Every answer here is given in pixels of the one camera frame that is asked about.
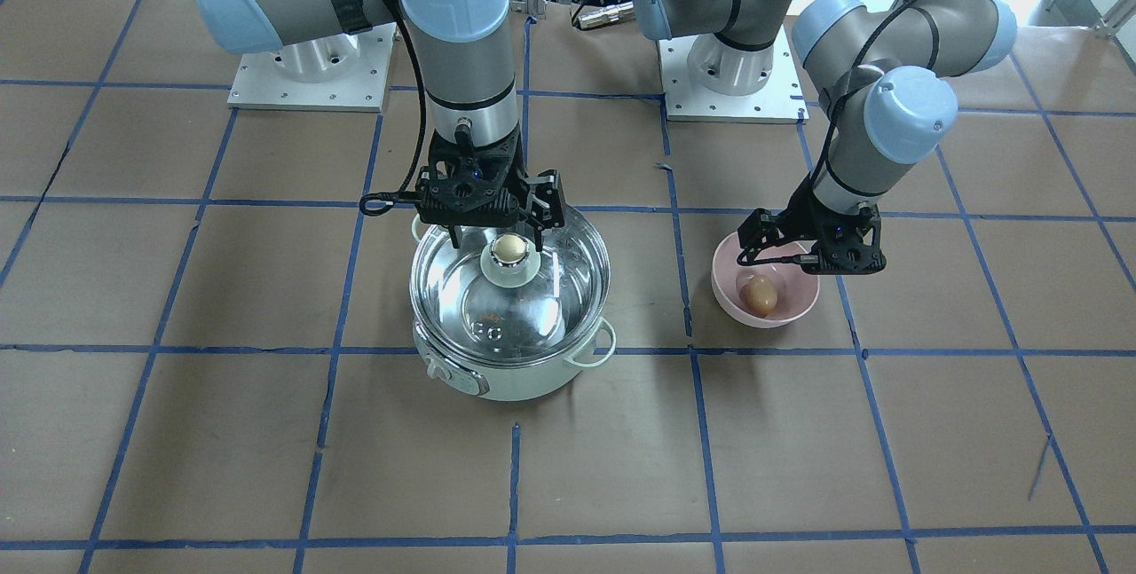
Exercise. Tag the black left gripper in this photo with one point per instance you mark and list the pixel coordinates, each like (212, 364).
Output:
(806, 214)

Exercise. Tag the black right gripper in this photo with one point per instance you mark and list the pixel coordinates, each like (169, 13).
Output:
(545, 199)

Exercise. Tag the brown egg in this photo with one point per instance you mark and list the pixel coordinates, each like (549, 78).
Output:
(760, 295)

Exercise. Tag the glass pot lid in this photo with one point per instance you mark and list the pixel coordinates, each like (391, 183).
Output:
(509, 281)

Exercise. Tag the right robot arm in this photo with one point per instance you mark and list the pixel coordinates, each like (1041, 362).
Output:
(461, 52)

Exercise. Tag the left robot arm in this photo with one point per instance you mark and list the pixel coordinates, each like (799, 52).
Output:
(883, 80)

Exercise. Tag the mint green steel pot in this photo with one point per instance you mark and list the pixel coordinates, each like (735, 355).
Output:
(513, 299)

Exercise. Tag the pink bowl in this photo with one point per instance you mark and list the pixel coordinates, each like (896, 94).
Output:
(798, 291)

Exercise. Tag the grey metal connector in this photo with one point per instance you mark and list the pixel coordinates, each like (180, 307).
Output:
(602, 17)

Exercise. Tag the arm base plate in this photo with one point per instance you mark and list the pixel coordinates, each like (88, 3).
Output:
(340, 73)
(706, 81)

